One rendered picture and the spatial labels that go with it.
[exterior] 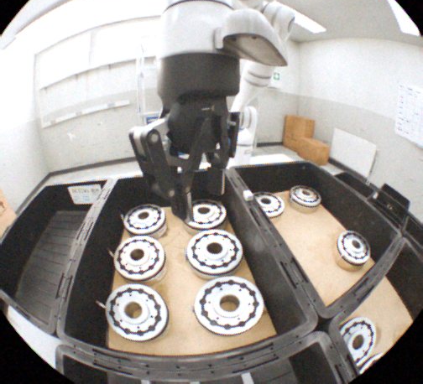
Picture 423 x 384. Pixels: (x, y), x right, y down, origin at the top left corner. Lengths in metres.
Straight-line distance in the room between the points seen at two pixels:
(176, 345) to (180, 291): 0.10
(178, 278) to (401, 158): 3.25
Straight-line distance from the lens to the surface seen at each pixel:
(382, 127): 3.31
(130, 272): 0.31
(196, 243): 0.32
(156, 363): 0.19
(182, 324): 0.29
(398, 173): 3.29
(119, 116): 3.09
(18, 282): 0.55
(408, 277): 0.48
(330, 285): 0.37
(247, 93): 0.56
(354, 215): 0.48
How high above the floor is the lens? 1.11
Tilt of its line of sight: 27 degrees down
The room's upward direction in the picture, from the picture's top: straight up
